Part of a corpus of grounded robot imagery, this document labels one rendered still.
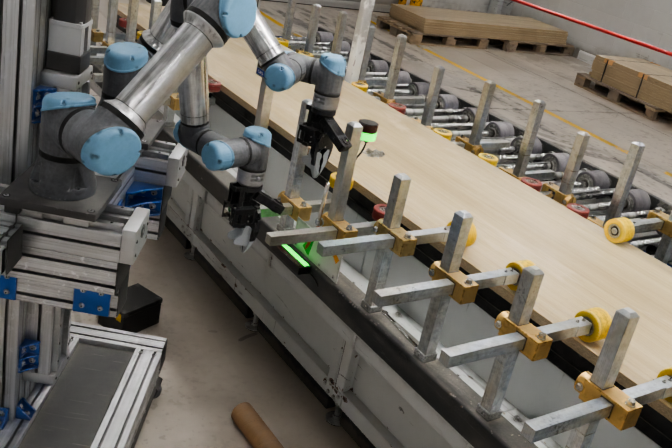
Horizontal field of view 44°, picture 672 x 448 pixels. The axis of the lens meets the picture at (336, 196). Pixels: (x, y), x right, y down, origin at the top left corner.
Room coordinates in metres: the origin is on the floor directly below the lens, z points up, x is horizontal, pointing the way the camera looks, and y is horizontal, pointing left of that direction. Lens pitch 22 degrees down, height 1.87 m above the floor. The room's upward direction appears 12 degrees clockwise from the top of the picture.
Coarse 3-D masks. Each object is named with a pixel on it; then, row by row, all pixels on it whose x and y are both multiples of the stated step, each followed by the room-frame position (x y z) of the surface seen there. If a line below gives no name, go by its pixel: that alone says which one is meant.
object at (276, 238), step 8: (352, 224) 2.29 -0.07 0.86; (360, 224) 2.31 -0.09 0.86; (368, 224) 2.32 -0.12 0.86; (272, 232) 2.12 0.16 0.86; (280, 232) 2.13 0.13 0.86; (288, 232) 2.14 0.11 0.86; (296, 232) 2.16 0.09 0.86; (304, 232) 2.17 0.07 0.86; (312, 232) 2.18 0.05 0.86; (320, 232) 2.19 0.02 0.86; (328, 232) 2.21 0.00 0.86; (336, 232) 2.23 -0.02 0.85; (360, 232) 2.29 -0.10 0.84; (368, 232) 2.31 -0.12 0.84; (272, 240) 2.09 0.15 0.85; (280, 240) 2.11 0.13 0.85; (288, 240) 2.13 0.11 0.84; (296, 240) 2.15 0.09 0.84; (304, 240) 2.16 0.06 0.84; (312, 240) 2.18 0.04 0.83; (320, 240) 2.20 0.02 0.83
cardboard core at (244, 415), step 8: (240, 408) 2.34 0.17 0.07; (248, 408) 2.34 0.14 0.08; (232, 416) 2.33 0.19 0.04; (240, 416) 2.31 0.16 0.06; (248, 416) 2.30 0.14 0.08; (256, 416) 2.31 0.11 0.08; (240, 424) 2.29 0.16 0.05; (248, 424) 2.27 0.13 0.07; (256, 424) 2.27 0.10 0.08; (264, 424) 2.28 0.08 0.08; (248, 432) 2.25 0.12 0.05; (256, 432) 2.24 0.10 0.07; (264, 432) 2.23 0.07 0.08; (248, 440) 2.24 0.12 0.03; (256, 440) 2.21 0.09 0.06; (264, 440) 2.20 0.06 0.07; (272, 440) 2.20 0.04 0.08
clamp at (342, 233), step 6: (324, 216) 2.29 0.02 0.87; (324, 222) 2.29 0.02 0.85; (330, 222) 2.27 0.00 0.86; (336, 222) 2.26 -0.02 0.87; (342, 222) 2.27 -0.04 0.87; (336, 228) 2.24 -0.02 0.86; (342, 228) 2.23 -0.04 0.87; (354, 228) 2.24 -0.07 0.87; (342, 234) 2.21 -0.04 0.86; (348, 234) 2.21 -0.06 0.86; (354, 234) 2.23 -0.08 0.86
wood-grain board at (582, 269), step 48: (240, 48) 4.05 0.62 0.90; (288, 48) 4.27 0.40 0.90; (240, 96) 3.24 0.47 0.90; (288, 96) 3.38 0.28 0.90; (384, 144) 3.01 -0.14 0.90; (432, 144) 3.13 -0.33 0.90; (384, 192) 2.51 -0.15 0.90; (432, 192) 2.60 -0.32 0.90; (480, 192) 2.70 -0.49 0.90; (528, 192) 2.80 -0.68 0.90; (480, 240) 2.28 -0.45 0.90; (528, 240) 2.36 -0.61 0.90; (576, 240) 2.44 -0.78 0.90; (576, 288) 2.09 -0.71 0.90; (624, 288) 2.16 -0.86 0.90; (624, 384) 1.67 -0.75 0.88
